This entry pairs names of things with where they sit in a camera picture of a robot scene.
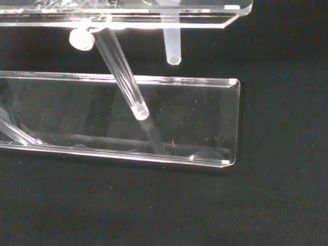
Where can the clear acrylic funnel stand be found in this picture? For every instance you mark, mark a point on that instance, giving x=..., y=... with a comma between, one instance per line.
x=120, y=77

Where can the black bench cloth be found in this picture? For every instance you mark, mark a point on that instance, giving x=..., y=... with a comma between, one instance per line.
x=153, y=205

